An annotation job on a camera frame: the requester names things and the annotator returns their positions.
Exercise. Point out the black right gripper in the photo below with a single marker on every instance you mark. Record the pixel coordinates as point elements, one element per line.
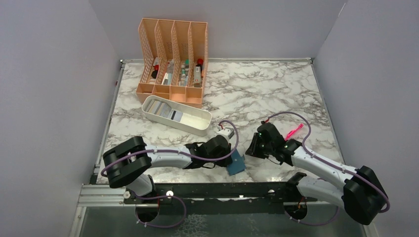
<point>253,149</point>

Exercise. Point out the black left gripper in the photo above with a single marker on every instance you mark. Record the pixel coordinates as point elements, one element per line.
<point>224,163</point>

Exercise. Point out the teal card holder wallet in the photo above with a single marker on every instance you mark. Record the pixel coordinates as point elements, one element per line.
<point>237,165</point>

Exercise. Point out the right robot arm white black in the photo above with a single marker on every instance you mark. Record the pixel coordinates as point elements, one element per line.
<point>356,190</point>

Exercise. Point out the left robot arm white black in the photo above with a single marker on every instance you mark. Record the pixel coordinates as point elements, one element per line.
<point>126,163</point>

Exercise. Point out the pink small object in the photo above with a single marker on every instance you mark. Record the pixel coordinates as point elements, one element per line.
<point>292,132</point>

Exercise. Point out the white oblong plastic tray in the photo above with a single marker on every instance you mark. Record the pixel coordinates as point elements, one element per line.
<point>194,120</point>

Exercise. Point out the teal capped tubes in organizer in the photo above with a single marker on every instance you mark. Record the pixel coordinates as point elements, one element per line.
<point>184,73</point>

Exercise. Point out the red capped stick in organizer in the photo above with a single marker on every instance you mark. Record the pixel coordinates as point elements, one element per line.
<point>197,82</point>

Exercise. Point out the grey box in organizer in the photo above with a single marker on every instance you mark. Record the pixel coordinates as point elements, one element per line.
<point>168,74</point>

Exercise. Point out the red black item in organizer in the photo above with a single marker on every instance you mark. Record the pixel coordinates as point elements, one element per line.
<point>155,71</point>

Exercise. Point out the peach plastic file organizer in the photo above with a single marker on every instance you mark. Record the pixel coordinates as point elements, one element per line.
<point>175,55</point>

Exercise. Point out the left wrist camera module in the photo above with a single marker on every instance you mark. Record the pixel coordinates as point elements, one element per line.
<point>227,133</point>

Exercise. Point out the black mounting rail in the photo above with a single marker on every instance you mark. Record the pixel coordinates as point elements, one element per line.
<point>220,198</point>

